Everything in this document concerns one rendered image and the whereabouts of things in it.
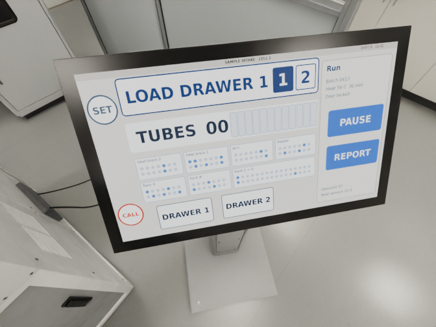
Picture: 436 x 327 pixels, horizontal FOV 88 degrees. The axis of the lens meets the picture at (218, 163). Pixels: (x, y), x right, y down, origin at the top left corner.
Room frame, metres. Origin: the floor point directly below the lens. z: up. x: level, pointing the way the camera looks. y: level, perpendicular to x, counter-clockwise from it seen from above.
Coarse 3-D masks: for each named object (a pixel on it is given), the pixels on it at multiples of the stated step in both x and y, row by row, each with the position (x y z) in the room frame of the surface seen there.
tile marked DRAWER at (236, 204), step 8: (240, 192) 0.16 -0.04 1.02; (248, 192) 0.16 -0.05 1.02; (256, 192) 0.16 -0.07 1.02; (264, 192) 0.16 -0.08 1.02; (272, 192) 0.16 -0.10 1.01; (224, 200) 0.15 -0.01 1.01; (232, 200) 0.15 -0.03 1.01; (240, 200) 0.15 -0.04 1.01; (248, 200) 0.15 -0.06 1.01; (256, 200) 0.15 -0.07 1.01; (264, 200) 0.15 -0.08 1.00; (272, 200) 0.15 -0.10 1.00; (224, 208) 0.14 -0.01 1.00; (232, 208) 0.14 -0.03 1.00; (240, 208) 0.14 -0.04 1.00; (248, 208) 0.14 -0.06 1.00; (256, 208) 0.14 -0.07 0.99; (264, 208) 0.14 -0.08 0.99; (272, 208) 0.14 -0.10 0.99; (224, 216) 0.13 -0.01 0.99; (232, 216) 0.13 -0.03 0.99
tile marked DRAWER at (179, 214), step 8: (192, 200) 0.14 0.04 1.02; (200, 200) 0.14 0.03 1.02; (208, 200) 0.15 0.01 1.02; (160, 208) 0.13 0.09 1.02; (168, 208) 0.13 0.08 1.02; (176, 208) 0.13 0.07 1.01; (184, 208) 0.13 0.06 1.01; (192, 208) 0.13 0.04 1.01; (200, 208) 0.14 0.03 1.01; (208, 208) 0.14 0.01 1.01; (160, 216) 0.12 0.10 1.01; (168, 216) 0.12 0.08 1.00; (176, 216) 0.12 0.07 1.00; (184, 216) 0.12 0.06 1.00; (192, 216) 0.12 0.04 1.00; (200, 216) 0.13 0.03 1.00; (208, 216) 0.13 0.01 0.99; (160, 224) 0.11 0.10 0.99; (168, 224) 0.11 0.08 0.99; (176, 224) 0.11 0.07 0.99; (184, 224) 0.11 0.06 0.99
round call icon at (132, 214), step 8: (120, 208) 0.13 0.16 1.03; (128, 208) 0.13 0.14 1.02; (136, 208) 0.13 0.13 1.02; (120, 216) 0.12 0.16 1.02; (128, 216) 0.12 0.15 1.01; (136, 216) 0.12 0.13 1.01; (144, 216) 0.12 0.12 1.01; (120, 224) 0.11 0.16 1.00; (128, 224) 0.11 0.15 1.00; (136, 224) 0.11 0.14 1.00
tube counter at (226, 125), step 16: (224, 112) 0.24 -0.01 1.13; (240, 112) 0.25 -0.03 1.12; (256, 112) 0.25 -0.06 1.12; (272, 112) 0.25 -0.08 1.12; (288, 112) 0.26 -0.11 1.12; (304, 112) 0.26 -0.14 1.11; (208, 128) 0.23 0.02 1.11; (224, 128) 0.23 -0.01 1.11; (240, 128) 0.23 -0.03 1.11; (256, 128) 0.23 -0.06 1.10; (272, 128) 0.24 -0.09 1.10; (288, 128) 0.24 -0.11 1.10; (304, 128) 0.24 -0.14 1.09
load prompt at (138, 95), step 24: (192, 72) 0.28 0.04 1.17; (216, 72) 0.28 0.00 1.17; (240, 72) 0.28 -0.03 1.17; (264, 72) 0.29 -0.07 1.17; (288, 72) 0.29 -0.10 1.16; (312, 72) 0.30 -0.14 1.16; (120, 96) 0.24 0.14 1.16; (144, 96) 0.25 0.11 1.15; (168, 96) 0.25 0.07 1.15; (192, 96) 0.25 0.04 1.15; (216, 96) 0.26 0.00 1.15; (240, 96) 0.26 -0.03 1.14; (264, 96) 0.27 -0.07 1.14; (288, 96) 0.27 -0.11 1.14
